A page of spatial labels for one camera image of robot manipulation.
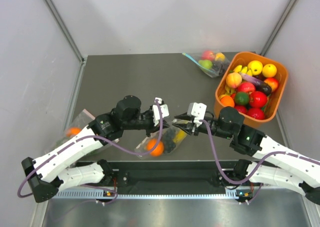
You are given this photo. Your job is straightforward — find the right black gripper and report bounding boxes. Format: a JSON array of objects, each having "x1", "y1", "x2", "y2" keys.
[{"x1": 173, "y1": 111, "x2": 233, "y2": 139}]

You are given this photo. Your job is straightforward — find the fake yellow banana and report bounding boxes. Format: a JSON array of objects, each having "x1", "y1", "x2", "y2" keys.
[{"x1": 173, "y1": 129, "x2": 187, "y2": 145}]

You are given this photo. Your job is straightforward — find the polka dot zip bag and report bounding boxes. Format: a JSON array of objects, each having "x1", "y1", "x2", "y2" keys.
[{"x1": 134, "y1": 119, "x2": 188, "y2": 159}]

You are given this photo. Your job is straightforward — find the fake black grape bunch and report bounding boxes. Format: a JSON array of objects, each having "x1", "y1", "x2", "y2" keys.
[{"x1": 161, "y1": 128, "x2": 177, "y2": 154}]

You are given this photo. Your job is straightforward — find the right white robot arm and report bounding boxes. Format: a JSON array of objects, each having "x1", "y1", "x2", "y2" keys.
[{"x1": 174, "y1": 102, "x2": 320, "y2": 205}]

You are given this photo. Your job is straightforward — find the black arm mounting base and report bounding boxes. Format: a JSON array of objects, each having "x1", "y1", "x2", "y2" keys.
[{"x1": 74, "y1": 160, "x2": 278, "y2": 195}]

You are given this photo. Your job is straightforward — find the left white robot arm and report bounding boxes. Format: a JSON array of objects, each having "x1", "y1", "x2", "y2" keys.
[{"x1": 17, "y1": 95, "x2": 169, "y2": 203}]

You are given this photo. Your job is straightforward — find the pink zip dotted bag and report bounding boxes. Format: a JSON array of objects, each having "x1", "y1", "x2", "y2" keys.
[{"x1": 44, "y1": 108, "x2": 108, "y2": 158}]

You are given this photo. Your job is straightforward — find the fake orange in bin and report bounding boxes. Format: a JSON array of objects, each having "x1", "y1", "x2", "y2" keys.
[{"x1": 220, "y1": 95, "x2": 235, "y2": 108}]

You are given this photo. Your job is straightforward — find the fake orange in pink bag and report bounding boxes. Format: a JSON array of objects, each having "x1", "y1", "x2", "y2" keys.
[{"x1": 65, "y1": 127, "x2": 82, "y2": 138}]

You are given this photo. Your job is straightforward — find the fake green lime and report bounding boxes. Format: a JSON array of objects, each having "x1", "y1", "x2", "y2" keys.
[{"x1": 234, "y1": 91, "x2": 250, "y2": 106}]

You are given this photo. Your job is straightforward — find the fake green pear in bag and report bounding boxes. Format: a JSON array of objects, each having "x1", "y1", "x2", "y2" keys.
[{"x1": 198, "y1": 59, "x2": 213, "y2": 71}]

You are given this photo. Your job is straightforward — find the fake peach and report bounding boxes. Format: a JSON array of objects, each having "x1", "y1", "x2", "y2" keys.
[{"x1": 225, "y1": 72, "x2": 242, "y2": 89}]

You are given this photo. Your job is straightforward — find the blue zip clear bag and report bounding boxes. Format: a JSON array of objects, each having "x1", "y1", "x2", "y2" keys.
[{"x1": 182, "y1": 50, "x2": 231, "y2": 78}]

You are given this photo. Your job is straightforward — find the fake red apple in bag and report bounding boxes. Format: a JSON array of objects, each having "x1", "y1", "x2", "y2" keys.
[{"x1": 201, "y1": 50, "x2": 216, "y2": 61}]

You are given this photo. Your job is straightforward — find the fake red tomato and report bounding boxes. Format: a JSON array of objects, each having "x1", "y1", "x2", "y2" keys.
[{"x1": 249, "y1": 91, "x2": 268, "y2": 109}]

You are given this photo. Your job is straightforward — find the fake small banana bunch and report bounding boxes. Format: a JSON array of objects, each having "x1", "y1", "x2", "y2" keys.
[{"x1": 233, "y1": 65, "x2": 253, "y2": 77}]

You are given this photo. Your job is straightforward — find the fake purple eggplant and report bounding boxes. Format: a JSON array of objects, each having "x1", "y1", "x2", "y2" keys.
[{"x1": 240, "y1": 72, "x2": 272, "y2": 96}]

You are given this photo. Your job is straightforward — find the fake yellow lemon left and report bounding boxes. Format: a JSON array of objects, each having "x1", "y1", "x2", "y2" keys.
[{"x1": 247, "y1": 60, "x2": 264, "y2": 76}]

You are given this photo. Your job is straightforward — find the fake red yellow apple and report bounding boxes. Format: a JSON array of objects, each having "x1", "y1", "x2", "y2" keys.
[{"x1": 264, "y1": 77, "x2": 279, "y2": 93}]

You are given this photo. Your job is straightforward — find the fake yellow orange right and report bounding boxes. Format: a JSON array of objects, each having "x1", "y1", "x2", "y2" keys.
[{"x1": 262, "y1": 63, "x2": 277, "y2": 78}]

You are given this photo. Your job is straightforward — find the orange plastic bin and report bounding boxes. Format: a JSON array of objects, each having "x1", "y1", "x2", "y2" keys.
[{"x1": 213, "y1": 51, "x2": 288, "y2": 129}]

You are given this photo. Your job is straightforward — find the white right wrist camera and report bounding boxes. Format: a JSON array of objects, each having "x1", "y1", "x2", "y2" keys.
[{"x1": 187, "y1": 102, "x2": 207, "y2": 126}]

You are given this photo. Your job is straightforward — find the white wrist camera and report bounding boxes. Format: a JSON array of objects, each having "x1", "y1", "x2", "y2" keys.
[
  {"x1": 187, "y1": 102, "x2": 207, "y2": 126},
  {"x1": 151, "y1": 97, "x2": 170, "y2": 126}
]

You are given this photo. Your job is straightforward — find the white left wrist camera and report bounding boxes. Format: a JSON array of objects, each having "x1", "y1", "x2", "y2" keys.
[{"x1": 151, "y1": 97, "x2": 170, "y2": 126}]

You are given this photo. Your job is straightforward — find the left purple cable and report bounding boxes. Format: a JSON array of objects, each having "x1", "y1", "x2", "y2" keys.
[{"x1": 17, "y1": 99, "x2": 165, "y2": 207}]

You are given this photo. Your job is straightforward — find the purple cable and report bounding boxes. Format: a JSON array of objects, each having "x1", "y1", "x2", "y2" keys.
[
  {"x1": 202, "y1": 119, "x2": 320, "y2": 205},
  {"x1": 17, "y1": 99, "x2": 165, "y2": 207}
]

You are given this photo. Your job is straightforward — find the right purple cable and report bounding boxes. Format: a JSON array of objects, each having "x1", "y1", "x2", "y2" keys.
[{"x1": 202, "y1": 119, "x2": 320, "y2": 205}]

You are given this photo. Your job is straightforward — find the grey slotted cable duct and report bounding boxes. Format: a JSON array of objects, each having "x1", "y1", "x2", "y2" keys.
[{"x1": 53, "y1": 188, "x2": 253, "y2": 200}]

